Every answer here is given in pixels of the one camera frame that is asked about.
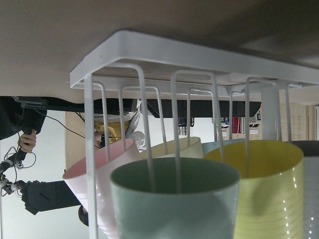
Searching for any green plastic cup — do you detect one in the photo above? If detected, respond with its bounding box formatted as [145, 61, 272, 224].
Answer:
[111, 158, 241, 239]

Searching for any cream plastic cup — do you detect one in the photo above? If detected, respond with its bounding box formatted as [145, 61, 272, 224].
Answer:
[151, 137, 203, 158]

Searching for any blue plastic cup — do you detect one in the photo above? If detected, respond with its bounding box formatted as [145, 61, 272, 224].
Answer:
[201, 138, 245, 156]

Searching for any pink plastic cup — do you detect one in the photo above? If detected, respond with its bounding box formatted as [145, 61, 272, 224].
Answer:
[63, 138, 142, 239]

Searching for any yellow plastic cup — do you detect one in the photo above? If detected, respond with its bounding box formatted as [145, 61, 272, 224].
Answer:
[203, 139, 305, 239]

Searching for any grey plastic cup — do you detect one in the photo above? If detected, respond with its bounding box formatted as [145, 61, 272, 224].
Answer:
[292, 140, 319, 239]

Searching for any person in black clothes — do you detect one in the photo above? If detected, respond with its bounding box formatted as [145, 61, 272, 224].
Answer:
[0, 96, 89, 227]

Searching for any white wire cup rack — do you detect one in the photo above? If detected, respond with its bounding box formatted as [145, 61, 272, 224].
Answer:
[69, 30, 319, 239]

